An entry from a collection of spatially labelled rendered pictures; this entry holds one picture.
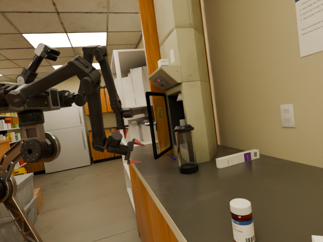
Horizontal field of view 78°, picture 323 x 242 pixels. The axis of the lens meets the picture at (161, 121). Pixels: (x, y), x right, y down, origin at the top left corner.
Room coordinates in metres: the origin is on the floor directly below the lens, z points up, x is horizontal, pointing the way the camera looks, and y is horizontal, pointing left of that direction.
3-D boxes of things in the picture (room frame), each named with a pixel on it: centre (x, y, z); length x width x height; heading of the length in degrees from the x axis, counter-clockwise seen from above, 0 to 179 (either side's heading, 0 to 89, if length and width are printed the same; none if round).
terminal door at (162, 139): (1.28, 0.01, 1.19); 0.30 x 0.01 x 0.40; 158
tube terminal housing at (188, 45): (1.31, -0.22, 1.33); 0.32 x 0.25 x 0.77; 16
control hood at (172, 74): (1.26, -0.04, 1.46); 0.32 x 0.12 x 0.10; 16
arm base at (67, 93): (1.46, 0.64, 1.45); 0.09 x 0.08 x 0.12; 168
